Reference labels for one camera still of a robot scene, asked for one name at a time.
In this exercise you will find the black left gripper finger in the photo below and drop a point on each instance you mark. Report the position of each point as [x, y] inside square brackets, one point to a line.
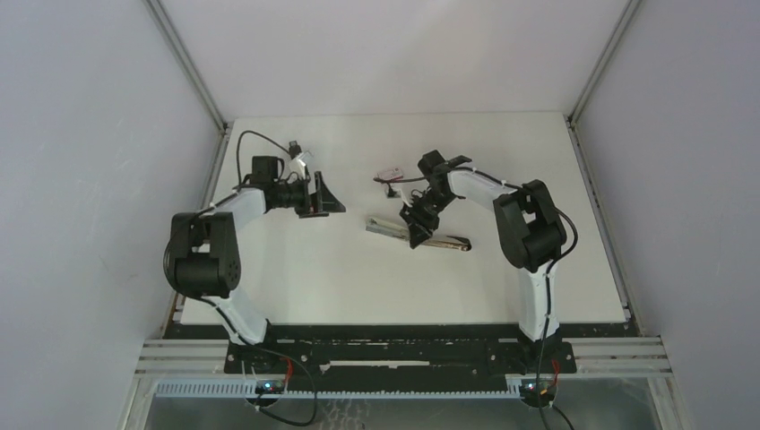
[313, 215]
[324, 201]

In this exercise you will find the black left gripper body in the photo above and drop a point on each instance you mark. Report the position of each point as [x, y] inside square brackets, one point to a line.
[293, 196]

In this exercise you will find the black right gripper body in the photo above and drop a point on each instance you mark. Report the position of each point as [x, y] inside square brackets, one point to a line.
[431, 203]

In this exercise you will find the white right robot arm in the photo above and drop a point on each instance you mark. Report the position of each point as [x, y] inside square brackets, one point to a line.
[530, 230]

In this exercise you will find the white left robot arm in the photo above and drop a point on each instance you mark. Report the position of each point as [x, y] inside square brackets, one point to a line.
[202, 260]

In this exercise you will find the red white staple box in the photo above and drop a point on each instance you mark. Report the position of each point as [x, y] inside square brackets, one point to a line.
[390, 174]

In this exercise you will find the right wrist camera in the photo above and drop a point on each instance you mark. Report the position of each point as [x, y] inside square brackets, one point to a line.
[391, 192]

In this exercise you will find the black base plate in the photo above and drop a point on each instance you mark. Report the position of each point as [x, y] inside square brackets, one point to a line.
[391, 357]

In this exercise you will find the white cable duct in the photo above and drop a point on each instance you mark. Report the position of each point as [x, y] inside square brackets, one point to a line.
[508, 389]

